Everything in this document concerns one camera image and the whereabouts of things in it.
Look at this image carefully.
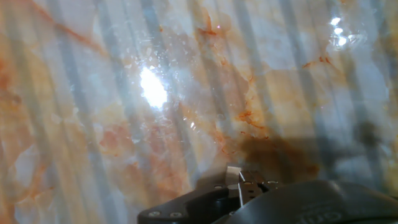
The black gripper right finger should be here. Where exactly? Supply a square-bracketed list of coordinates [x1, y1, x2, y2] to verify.
[238, 170, 280, 207]

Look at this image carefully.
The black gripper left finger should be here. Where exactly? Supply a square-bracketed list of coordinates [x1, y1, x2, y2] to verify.
[137, 183, 242, 224]

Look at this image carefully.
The tiny pale wooden block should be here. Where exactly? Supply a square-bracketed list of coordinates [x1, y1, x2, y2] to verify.
[224, 166, 243, 187]

